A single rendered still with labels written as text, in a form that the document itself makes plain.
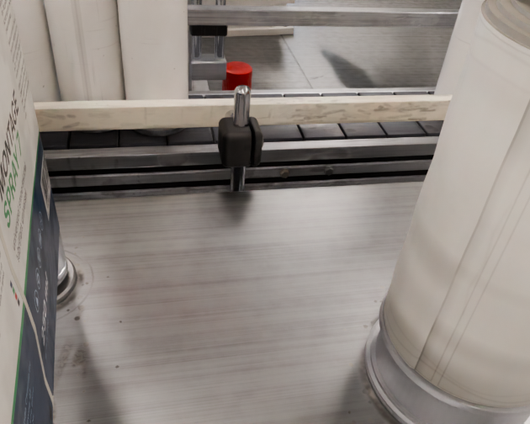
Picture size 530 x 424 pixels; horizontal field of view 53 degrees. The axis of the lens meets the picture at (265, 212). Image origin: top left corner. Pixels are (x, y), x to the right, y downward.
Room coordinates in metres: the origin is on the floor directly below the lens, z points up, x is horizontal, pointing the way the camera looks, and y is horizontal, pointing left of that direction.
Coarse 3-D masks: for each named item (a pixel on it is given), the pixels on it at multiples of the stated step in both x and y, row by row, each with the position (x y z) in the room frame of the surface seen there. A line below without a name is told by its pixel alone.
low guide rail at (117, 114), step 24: (360, 96) 0.42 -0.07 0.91; (384, 96) 0.42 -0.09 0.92; (408, 96) 0.42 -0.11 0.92; (432, 96) 0.43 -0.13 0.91; (48, 120) 0.34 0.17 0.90; (72, 120) 0.35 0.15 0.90; (96, 120) 0.35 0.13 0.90; (120, 120) 0.36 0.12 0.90; (144, 120) 0.36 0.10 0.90; (168, 120) 0.36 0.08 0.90; (192, 120) 0.37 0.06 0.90; (216, 120) 0.37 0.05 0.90; (264, 120) 0.38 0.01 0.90; (288, 120) 0.39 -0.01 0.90; (312, 120) 0.39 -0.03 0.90; (336, 120) 0.40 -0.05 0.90; (360, 120) 0.41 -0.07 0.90; (384, 120) 0.41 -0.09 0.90; (408, 120) 0.42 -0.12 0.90
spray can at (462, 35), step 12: (468, 0) 0.47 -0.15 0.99; (480, 0) 0.45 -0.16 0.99; (468, 12) 0.46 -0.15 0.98; (456, 24) 0.47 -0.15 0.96; (468, 24) 0.46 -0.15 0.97; (456, 36) 0.47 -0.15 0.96; (468, 36) 0.46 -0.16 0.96; (456, 48) 0.46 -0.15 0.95; (468, 48) 0.45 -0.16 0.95; (444, 60) 0.48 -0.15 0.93; (456, 60) 0.46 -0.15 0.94; (444, 72) 0.47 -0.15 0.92; (456, 72) 0.46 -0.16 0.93; (444, 84) 0.46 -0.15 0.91; (456, 84) 0.45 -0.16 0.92
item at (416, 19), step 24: (192, 24) 0.45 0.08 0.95; (216, 24) 0.45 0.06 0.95; (240, 24) 0.46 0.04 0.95; (264, 24) 0.46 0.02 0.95; (288, 24) 0.47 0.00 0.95; (312, 24) 0.48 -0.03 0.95; (336, 24) 0.48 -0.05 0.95; (360, 24) 0.49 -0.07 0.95; (384, 24) 0.49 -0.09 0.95; (408, 24) 0.50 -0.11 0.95; (432, 24) 0.51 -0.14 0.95
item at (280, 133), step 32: (192, 96) 0.45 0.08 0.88; (224, 96) 0.46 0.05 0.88; (256, 96) 0.47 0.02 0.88; (288, 96) 0.47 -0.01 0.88; (320, 96) 0.48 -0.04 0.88; (192, 128) 0.39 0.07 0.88; (288, 128) 0.41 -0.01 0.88; (320, 128) 0.42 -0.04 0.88; (352, 128) 0.42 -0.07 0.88; (384, 128) 0.43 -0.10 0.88; (416, 128) 0.44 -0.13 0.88
